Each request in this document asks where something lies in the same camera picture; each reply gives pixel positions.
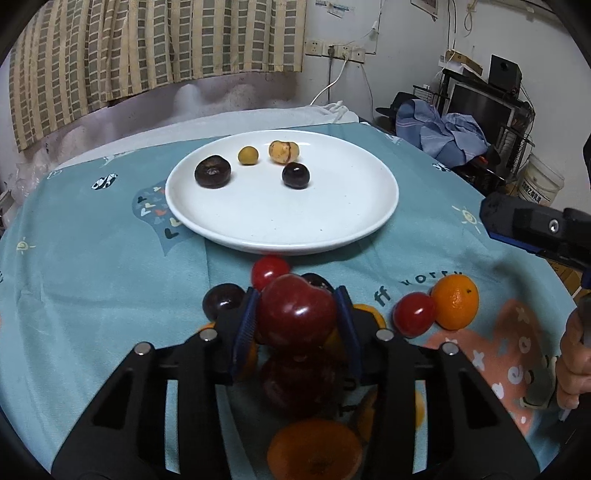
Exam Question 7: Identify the orange mandarin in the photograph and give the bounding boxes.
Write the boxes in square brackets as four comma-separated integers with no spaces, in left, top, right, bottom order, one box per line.
[430,273,479,330]
[267,419,363,480]
[353,388,426,444]
[323,302,387,361]

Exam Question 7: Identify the white round plate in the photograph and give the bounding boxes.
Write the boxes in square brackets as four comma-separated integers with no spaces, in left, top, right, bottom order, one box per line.
[165,130,399,256]

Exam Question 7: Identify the white power cable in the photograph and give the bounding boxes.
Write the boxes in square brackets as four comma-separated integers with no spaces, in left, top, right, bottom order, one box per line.
[309,46,352,107]

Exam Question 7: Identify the double wall outlet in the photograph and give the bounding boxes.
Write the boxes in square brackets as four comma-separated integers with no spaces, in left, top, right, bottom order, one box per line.
[325,45,365,64]

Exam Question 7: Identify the wall paper note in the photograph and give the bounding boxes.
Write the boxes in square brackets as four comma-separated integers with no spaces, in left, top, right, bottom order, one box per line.
[314,0,345,19]

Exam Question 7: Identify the blue crumpled clothes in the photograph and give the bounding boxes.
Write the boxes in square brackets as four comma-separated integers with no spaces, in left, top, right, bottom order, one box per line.
[396,99,490,168]

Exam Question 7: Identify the yellowish mandarin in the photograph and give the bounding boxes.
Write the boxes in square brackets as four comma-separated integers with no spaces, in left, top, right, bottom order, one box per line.
[198,323,259,381]

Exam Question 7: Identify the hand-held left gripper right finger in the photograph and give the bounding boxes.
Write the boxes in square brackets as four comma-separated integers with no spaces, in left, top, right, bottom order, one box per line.
[333,285,541,480]

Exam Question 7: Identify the pale fluffy blanket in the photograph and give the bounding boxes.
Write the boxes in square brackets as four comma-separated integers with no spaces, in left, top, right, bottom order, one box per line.
[14,76,301,185]

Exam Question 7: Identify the teal printed tablecloth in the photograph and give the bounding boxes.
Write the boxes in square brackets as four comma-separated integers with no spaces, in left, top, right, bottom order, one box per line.
[0,120,583,480]

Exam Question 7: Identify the beige striped curtain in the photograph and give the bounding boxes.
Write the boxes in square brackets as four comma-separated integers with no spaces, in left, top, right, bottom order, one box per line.
[9,0,308,153]

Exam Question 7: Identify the black hat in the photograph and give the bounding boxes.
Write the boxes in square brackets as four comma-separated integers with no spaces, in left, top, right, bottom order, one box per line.
[375,91,419,121]

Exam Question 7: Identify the dark red apple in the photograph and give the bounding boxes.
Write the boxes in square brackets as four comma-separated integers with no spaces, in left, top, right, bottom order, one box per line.
[255,273,338,349]
[259,348,341,421]

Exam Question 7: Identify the red cherry tomato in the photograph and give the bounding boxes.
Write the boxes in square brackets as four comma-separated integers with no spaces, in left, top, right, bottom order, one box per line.
[252,256,291,291]

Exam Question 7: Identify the person's right hand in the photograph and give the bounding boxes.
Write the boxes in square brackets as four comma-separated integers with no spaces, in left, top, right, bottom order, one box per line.
[555,295,591,411]

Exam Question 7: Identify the black monitor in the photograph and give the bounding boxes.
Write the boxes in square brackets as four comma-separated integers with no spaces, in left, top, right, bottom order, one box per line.
[448,80,515,144]

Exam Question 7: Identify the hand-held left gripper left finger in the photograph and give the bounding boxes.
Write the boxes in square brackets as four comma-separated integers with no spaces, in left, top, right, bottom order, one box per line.
[51,287,260,480]

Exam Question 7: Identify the dark brown flat chestnut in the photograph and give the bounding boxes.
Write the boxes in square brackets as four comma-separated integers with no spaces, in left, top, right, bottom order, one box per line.
[194,155,232,189]

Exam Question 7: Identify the tan cracked walnut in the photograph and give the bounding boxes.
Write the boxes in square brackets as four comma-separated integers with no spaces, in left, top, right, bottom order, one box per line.
[269,141,300,165]

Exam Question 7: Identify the flat cardboard box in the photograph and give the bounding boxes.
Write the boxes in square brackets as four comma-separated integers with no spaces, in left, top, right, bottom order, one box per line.
[438,50,483,77]

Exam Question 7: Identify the white plastic bucket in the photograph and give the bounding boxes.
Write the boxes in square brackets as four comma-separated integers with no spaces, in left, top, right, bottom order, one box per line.
[519,152,565,208]

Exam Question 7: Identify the brown cardboard box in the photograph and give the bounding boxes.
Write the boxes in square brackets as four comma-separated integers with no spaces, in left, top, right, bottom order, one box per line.
[547,259,583,296]

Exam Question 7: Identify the white bed sheet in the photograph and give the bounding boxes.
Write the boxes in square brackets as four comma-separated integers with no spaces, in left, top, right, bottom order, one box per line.
[46,104,361,171]

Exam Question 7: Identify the small dark purple plum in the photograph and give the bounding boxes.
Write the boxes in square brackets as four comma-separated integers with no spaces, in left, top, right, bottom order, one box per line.
[281,162,310,189]

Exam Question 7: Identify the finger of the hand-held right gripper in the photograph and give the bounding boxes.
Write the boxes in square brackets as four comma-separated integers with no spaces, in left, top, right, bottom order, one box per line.
[479,191,591,252]
[488,232,591,275]

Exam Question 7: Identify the black speaker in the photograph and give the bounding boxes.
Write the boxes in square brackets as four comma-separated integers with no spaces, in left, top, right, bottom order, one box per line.
[489,54,522,88]

